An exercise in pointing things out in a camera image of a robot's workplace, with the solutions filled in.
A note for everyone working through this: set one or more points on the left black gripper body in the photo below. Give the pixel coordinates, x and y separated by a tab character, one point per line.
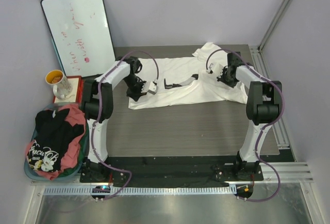
165	83

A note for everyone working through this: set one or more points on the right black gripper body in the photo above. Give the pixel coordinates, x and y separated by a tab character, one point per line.
222	74

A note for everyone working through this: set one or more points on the white robot-print t-shirt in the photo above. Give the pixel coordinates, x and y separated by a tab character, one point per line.
185	81

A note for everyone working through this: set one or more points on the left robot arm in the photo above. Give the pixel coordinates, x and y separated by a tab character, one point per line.
97	102

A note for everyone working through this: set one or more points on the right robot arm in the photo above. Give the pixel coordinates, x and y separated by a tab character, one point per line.
264	107

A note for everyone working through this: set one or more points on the yellow-lined floral mug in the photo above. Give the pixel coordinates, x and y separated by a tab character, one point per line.
58	81

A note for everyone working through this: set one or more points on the white dry-erase board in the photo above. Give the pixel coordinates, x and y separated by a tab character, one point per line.
81	35

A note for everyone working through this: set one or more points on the black floral-print t-shirt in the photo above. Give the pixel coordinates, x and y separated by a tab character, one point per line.
54	134

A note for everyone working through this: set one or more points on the pink t-shirt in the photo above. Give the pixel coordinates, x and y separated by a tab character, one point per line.
76	116

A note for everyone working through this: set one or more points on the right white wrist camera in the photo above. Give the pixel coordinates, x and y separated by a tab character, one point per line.
215	69

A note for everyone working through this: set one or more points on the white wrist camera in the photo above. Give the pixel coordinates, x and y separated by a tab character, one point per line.
151	87
215	69

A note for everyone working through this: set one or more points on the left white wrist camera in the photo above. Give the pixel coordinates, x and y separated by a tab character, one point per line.
151	87

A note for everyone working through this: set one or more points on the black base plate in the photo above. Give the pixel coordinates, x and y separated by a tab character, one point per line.
177	170

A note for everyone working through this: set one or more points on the right aluminium frame rail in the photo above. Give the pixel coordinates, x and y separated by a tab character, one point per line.
289	172

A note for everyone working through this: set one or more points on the slotted cable duct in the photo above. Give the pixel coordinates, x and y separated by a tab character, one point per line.
102	190

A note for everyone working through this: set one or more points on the right corner aluminium post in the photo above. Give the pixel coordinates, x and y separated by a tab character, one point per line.
274	23

